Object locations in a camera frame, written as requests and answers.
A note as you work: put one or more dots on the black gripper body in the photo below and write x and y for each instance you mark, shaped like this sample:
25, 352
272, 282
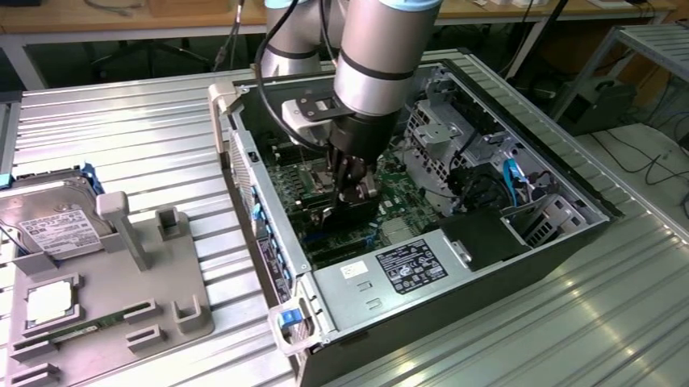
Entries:
358, 135

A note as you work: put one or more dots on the graphics card with black cooler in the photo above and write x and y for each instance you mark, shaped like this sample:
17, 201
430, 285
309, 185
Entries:
353, 217

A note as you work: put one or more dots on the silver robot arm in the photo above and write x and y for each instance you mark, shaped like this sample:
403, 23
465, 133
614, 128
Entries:
371, 60

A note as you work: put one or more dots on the CPU socket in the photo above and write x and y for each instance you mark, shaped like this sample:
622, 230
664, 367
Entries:
321, 179

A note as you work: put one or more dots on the metal locking lever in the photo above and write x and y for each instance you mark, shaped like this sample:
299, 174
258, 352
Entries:
303, 155

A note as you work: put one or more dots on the green motherboard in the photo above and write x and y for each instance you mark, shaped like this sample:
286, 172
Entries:
403, 193

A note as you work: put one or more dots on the black RAM slot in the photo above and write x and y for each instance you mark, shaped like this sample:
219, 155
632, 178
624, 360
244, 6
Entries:
290, 159
282, 149

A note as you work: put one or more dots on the dark RAM stick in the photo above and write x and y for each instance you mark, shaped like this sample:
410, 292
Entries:
307, 203

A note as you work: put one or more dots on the silver chipset heatsink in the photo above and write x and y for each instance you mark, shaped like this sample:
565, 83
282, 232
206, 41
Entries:
401, 230

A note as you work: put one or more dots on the silver disk bay cage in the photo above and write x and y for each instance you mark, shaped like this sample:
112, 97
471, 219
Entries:
435, 161

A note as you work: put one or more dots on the black expansion slot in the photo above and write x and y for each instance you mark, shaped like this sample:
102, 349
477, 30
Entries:
337, 254

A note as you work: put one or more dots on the black air shroud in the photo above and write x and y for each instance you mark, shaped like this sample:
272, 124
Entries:
479, 238

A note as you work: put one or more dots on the silver power supply unit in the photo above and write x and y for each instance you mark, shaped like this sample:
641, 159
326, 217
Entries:
350, 298

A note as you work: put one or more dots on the blue case latch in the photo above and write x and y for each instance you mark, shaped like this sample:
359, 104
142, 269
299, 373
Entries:
288, 316

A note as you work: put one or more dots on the open grey PC case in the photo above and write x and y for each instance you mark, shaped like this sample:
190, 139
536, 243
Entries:
457, 322

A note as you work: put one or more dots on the black chair base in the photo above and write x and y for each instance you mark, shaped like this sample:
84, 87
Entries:
146, 52

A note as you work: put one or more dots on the blue disk caddy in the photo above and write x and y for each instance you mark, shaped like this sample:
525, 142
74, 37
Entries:
92, 181

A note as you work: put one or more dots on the black box under shelf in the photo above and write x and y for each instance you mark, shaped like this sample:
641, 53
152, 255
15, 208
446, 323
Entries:
602, 109

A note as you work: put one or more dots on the grey parts rack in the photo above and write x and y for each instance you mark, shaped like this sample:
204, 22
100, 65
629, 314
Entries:
107, 290

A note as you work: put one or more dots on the silver hard disk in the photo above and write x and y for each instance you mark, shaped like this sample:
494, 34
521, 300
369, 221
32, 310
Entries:
48, 225

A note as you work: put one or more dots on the metal slat shelf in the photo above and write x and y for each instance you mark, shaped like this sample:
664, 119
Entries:
657, 40

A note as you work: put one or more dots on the green RAM stick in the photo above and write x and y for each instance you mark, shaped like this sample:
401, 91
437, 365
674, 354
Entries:
86, 328

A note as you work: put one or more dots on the silver CPU chip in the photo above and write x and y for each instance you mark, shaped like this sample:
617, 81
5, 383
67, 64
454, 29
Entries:
49, 303

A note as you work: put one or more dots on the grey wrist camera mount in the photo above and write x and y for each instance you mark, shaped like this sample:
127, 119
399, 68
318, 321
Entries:
303, 117

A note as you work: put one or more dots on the wooden desk with white frame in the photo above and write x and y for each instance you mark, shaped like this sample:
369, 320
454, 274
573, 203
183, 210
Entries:
135, 22

